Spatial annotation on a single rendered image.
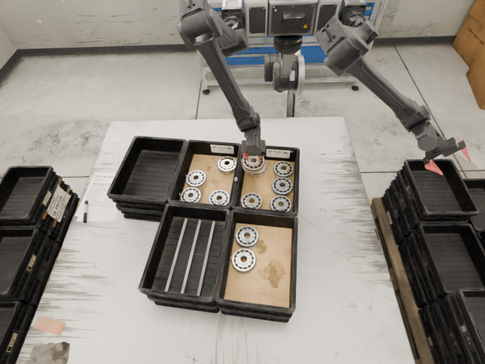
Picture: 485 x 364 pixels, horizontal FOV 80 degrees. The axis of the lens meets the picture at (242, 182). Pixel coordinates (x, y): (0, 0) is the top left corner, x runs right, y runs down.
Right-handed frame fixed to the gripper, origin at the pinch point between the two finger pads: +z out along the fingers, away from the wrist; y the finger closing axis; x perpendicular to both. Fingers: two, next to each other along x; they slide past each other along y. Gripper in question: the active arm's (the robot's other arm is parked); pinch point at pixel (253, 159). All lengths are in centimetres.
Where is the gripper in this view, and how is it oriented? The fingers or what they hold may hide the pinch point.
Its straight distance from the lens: 131.1
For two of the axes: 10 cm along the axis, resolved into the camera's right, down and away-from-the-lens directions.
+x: 0.0, -8.4, 5.5
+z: 0.3, 5.5, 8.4
